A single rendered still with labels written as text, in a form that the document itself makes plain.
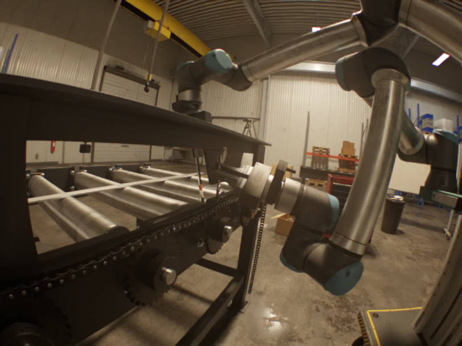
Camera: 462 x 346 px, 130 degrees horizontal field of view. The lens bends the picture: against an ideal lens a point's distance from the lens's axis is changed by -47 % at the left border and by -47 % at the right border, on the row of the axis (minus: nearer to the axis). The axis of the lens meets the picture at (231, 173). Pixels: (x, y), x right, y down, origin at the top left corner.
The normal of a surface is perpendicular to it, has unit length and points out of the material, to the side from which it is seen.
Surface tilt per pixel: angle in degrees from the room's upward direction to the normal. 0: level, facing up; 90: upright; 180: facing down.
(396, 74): 122
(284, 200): 93
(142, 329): 0
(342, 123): 90
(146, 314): 0
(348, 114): 90
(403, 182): 90
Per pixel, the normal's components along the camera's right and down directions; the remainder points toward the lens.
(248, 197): -0.38, 0.59
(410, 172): -0.73, 0.00
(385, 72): -0.80, 0.44
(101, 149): 0.92, 0.14
